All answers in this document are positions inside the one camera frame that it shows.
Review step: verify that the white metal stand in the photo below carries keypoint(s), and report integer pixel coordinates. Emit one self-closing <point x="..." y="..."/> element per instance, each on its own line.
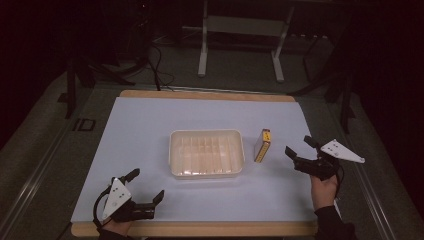
<point x="245" y="26"/>

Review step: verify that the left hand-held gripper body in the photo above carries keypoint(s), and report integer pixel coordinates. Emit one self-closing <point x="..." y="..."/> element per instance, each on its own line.
<point x="117" y="200"/>

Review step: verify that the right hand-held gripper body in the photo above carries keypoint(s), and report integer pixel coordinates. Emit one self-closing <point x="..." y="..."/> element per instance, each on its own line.
<point x="328" y="159"/>

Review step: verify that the black metal stand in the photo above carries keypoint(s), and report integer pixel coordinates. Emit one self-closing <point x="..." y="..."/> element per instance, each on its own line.
<point x="336" y="83"/>

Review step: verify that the black tripod stand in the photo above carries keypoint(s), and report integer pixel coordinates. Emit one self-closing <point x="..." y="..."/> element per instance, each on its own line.
<point x="100" y="66"/>

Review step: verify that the person's left hand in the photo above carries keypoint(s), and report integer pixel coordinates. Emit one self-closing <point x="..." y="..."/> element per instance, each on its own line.
<point x="117" y="227"/>

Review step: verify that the white plastic tray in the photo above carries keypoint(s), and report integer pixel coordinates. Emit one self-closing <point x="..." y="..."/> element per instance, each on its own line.
<point x="206" y="153"/>

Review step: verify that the person's right hand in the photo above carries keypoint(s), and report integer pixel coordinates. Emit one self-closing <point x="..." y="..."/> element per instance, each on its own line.
<point x="323" y="193"/>

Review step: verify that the white table mat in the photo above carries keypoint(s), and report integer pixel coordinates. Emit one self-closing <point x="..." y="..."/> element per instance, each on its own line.
<point x="150" y="140"/>

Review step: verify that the yellow and grey box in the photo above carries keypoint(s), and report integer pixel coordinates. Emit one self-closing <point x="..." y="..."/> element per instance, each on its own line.
<point x="262" y="145"/>

